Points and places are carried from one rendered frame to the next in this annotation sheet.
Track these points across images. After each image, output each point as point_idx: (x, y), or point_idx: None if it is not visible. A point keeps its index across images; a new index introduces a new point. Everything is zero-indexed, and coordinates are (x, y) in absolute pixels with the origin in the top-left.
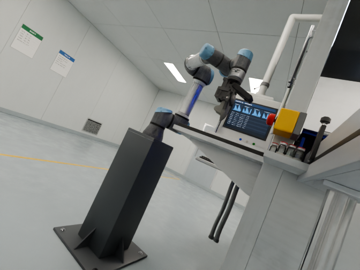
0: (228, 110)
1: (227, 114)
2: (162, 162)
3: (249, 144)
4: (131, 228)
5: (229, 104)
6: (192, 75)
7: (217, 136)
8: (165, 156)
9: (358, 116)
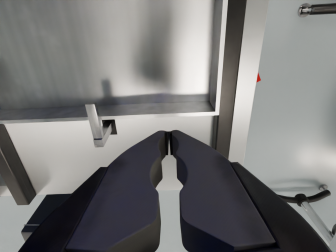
0: (135, 190)
1: (117, 162)
2: (68, 193)
3: None
4: None
5: (203, 227)
6: None
7: (240, 49)
8: (58, 204)
9: None
